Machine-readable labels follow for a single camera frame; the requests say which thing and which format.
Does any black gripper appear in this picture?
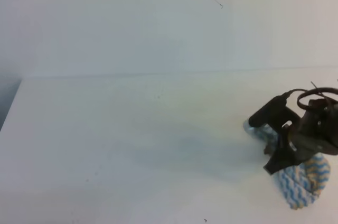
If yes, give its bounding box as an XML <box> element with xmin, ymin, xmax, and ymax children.
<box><xmin>248</xmin><ymin>96</ymin><xmax>337</xmax><ymax>175</ymax></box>

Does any blue white striped rag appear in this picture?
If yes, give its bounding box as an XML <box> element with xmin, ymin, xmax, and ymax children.
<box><xmin>243</xmin><ymin>121</ymin><xmax>331</xmax><ymax>210</ymax></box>

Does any black cable loop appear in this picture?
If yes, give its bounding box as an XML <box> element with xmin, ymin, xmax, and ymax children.
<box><xmin>284</xmin><ymin>81</ymin><xmax>338</xmax><ymax>111</ymax></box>

